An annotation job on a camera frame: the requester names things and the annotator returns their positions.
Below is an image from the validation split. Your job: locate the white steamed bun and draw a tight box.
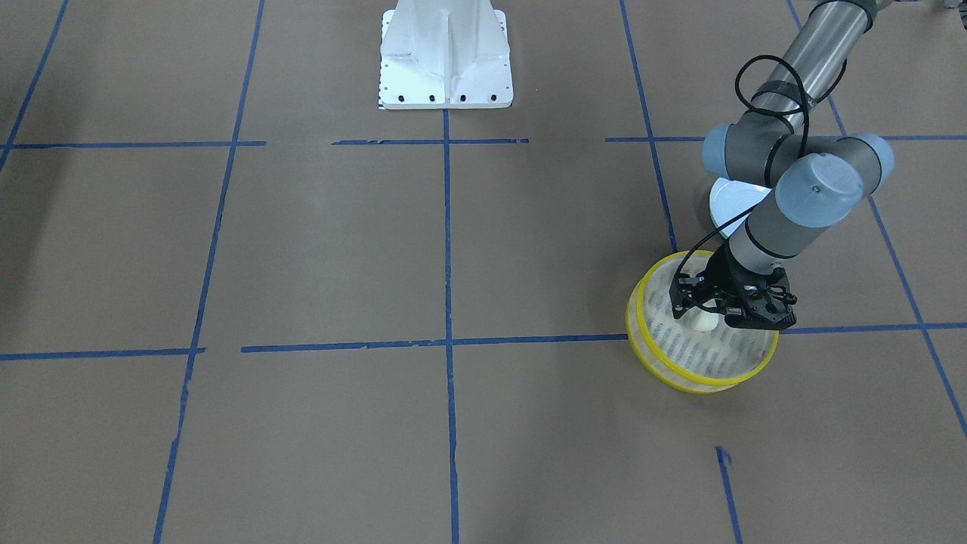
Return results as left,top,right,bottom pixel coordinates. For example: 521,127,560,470
686,308,721,333

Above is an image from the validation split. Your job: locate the yellow rimmed bamboo steamer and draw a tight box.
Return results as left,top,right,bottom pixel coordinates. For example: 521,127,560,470
625,250,778,394

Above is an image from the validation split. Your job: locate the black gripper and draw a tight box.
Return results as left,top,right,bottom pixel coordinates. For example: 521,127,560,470
669,242,760,320

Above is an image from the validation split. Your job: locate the light blue plate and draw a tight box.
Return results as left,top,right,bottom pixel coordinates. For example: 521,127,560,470
709,177,771,227

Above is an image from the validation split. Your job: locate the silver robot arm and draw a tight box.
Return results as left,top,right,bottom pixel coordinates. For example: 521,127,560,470
668,1,894,330

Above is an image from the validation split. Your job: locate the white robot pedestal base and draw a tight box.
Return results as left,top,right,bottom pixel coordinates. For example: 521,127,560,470
378,1,514,110

